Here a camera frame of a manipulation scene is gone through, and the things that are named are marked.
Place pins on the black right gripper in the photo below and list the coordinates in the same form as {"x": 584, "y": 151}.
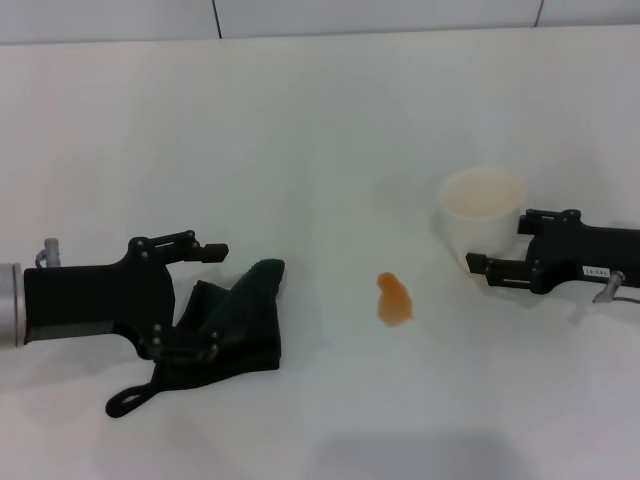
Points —
{"x": 590, "y": 255}

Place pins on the dark rag with loop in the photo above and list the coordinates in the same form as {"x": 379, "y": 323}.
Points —
{"x": 250, "y": 310}

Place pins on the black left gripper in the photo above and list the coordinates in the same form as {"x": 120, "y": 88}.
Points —
{"x": 100, "y": 300}

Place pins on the orange liquid stain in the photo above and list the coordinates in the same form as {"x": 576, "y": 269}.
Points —
{"x": 395, "y": 305}

